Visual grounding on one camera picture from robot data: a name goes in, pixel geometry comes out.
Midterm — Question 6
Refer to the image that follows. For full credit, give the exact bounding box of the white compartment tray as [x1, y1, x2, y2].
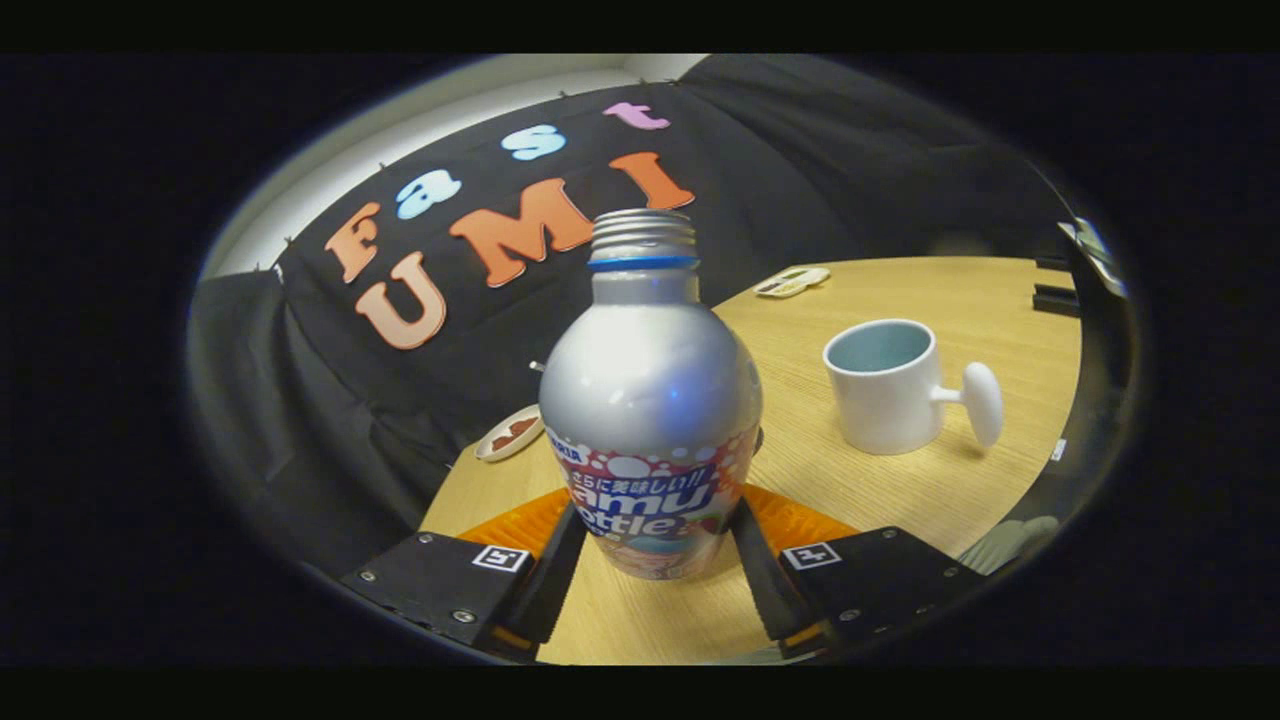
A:
[752, 266, 832, 299]

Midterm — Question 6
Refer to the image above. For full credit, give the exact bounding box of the wooden table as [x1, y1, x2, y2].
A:
[418, 256, 1083, 666]

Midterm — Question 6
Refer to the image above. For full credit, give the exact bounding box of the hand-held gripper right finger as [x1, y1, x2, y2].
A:
[728, 484, 986, 661]

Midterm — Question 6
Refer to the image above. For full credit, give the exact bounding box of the white round plate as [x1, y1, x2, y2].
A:
[473, 404, 546, 463]

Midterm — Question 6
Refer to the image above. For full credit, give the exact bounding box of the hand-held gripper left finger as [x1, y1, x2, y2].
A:
[340, 487, 589, 663]

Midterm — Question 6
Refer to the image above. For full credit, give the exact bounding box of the white cup with knob handle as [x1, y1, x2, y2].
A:
[822, 318, 1005, 457]

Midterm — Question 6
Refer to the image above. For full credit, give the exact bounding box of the silver juice bottle printed label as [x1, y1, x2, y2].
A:
[538, 208, 764, 582]

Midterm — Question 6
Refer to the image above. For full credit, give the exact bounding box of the pale grey cloth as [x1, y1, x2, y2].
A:
[960, 515, 1061, 577]

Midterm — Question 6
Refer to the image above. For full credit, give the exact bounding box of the black backdrop cloth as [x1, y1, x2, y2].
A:
[185, 55, 1076, 581]

